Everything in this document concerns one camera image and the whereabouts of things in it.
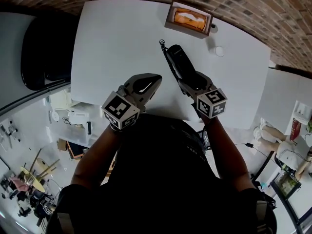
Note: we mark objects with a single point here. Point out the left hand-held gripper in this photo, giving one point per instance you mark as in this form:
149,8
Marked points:
122,108

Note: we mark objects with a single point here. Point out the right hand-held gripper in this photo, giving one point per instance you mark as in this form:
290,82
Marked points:
212,103

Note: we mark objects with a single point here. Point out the person's right forearm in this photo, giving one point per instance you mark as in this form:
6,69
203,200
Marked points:
224,150

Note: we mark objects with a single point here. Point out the person's left forearm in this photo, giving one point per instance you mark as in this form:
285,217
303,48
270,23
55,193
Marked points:
97,155

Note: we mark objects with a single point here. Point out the small white plastic cup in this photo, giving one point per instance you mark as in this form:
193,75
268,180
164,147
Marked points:
217,51

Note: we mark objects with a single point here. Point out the brown tissue box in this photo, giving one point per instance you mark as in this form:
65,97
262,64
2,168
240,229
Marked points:
187,32

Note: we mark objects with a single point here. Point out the small round black-centred cap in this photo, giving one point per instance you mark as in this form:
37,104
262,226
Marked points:
214,28

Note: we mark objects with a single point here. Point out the orange tissue pack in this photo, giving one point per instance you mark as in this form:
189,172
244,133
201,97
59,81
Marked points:
190,18

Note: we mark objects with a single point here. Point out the white boxy device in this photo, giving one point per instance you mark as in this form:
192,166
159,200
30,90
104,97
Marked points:
78,113

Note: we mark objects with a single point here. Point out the black power adapter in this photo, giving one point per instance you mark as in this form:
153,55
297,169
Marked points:
249,145

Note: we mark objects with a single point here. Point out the white plastic bin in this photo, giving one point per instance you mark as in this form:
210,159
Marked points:
61,100

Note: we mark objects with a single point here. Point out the clear storage box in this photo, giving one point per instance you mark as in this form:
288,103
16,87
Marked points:
73,133

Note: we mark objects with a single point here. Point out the person's dark shirt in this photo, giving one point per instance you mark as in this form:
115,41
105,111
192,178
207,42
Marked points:
158,179

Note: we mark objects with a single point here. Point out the white round object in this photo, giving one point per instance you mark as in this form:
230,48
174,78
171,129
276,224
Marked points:
55,116

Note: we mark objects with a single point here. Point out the orange-edged wooden box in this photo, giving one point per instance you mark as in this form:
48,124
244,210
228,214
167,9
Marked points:
75,152

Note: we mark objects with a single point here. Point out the cardboard piece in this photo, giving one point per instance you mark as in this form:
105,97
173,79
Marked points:
62,144

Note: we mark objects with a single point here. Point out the white shelf unit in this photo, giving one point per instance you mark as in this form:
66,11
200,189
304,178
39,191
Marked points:
301,106

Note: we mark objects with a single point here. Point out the large red book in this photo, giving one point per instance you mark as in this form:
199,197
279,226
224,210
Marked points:
295,129

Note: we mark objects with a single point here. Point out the black chair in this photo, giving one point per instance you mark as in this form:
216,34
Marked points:
41,57

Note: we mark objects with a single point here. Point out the green plant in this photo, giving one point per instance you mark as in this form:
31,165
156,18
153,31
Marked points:
309,127

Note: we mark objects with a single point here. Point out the black framed glass tank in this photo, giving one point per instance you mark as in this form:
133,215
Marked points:
287,184

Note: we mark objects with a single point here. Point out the round wooden table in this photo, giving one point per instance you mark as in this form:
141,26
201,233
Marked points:
36,184

